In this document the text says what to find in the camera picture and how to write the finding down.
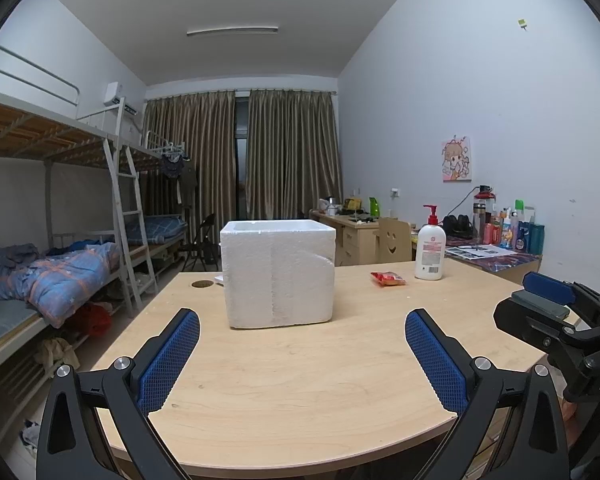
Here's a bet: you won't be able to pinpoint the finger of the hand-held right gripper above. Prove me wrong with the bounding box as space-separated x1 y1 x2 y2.
493 297 588 361
522 271 600 333

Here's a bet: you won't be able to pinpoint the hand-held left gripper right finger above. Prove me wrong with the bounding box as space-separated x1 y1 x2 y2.
405 308 571 480

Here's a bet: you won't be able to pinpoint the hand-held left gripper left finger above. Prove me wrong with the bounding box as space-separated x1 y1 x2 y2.
36 308 201 480

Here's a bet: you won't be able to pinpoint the white foam box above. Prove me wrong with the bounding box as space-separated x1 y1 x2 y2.
220 219 337 331

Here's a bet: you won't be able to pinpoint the dark phone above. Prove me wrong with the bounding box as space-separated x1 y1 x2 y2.
510 290 570 317

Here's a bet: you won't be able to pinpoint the desk with patterned cover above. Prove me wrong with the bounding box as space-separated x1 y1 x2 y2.
445 237 543 286

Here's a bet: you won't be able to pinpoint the row of toiletry bottles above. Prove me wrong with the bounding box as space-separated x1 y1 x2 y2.
484 199 546 255

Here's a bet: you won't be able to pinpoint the printed paper sheets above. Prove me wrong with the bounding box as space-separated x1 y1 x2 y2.
445 243 518 260

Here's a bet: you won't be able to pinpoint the red cloth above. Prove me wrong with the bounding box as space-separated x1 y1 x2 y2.
72 304 113 338

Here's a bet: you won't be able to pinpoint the red snack packet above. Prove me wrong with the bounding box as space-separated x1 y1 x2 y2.
370 271 407 287

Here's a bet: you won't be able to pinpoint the white lotion pump bottle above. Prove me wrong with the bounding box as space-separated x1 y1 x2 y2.
414 204 447 281

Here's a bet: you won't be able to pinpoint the black headphones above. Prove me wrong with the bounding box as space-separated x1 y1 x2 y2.
442 214 476 239

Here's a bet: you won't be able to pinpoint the beige cloth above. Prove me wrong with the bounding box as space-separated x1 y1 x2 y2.
34 337 78 373

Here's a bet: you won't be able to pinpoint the wooden smiley face chair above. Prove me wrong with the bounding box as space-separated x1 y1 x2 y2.
377 217 413 264

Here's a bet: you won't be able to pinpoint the blue orange patterned quilt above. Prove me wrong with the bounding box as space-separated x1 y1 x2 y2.
0 242 122 328

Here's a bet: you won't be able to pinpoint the blue plaid bedding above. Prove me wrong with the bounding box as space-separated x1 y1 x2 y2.
139 214 187 246

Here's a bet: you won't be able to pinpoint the black folding chair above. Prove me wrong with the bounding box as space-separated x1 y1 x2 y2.
180 213 221 272

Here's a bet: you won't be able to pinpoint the light wooden desk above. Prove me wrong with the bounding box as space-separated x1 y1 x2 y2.
311 210 421 267

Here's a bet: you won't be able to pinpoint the white bed ladder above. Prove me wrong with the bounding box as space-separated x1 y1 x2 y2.
102 137 158 317

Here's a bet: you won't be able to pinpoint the hanging dark clothes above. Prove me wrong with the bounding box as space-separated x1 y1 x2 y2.
160 152 198 206

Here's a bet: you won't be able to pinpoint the brown curtain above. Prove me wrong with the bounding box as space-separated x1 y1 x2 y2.
144 91 237 256
247 89 343 221

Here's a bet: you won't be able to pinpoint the metal bunk bed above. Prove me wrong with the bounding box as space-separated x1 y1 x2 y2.
0 42 188 401

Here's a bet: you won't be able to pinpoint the white air conditioner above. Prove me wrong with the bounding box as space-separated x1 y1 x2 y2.
102 81 137 113

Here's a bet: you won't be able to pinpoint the ceiling tube light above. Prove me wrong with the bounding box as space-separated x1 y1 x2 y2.
186 26 279 37

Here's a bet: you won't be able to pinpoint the pink cartoon wall poster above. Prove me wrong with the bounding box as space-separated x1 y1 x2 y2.
441 136 472 182

